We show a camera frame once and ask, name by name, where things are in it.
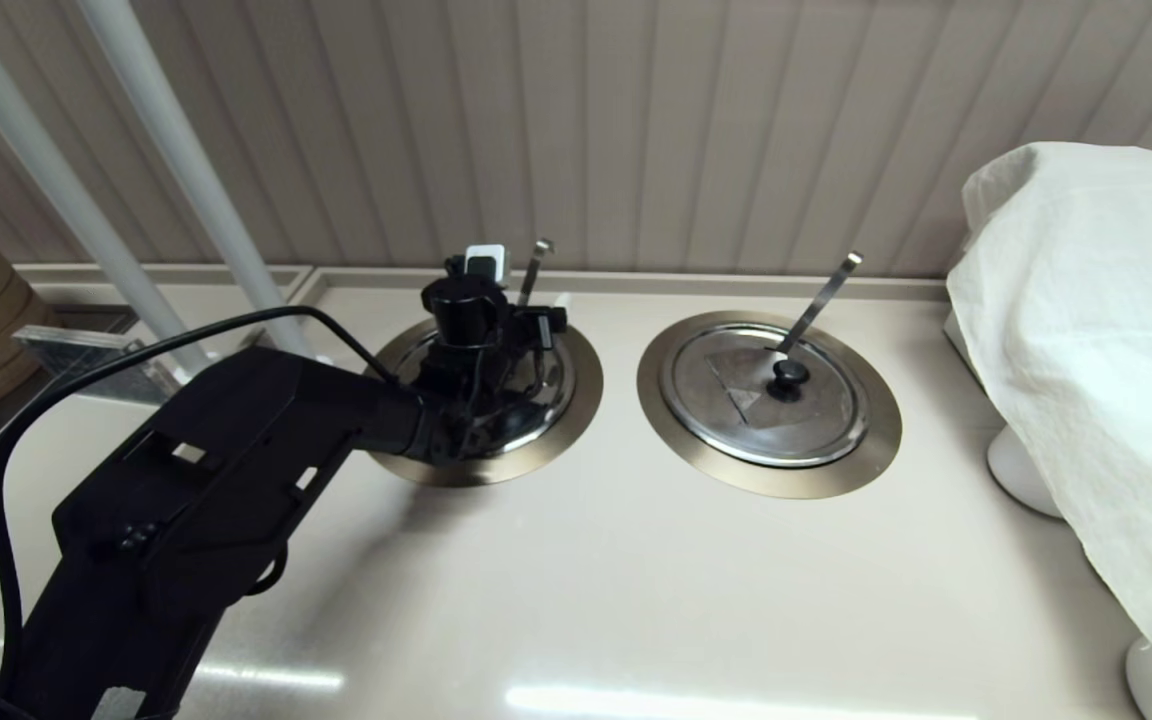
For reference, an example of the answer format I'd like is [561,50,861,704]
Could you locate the steel ladle hooked handle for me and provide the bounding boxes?
[519,239,555,309]

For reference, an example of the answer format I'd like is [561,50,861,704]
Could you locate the hinged steel lid black knob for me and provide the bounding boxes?
[406,320,577,461]
[660,324,870,468]

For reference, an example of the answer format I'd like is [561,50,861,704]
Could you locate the grey white support pole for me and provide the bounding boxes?
[76,0,322,361]
[0,0,207,376]

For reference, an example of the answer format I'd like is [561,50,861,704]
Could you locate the clear acrylic block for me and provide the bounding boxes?
[14,327,192,409]

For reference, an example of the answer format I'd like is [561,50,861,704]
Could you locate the white woven cloth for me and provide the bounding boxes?
[946,141,1152,656]

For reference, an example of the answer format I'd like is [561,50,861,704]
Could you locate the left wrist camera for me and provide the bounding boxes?
[463,244,507,283]

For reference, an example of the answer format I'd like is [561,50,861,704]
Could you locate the bronze counter well ring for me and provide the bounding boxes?
[366,310,605,488]
[636,310,903,500]

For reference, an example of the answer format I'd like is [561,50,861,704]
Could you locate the steel ladle flat handle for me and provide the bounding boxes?
[776,252,864,356]

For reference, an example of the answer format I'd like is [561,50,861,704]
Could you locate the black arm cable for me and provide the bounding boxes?
[0,305,397,691]

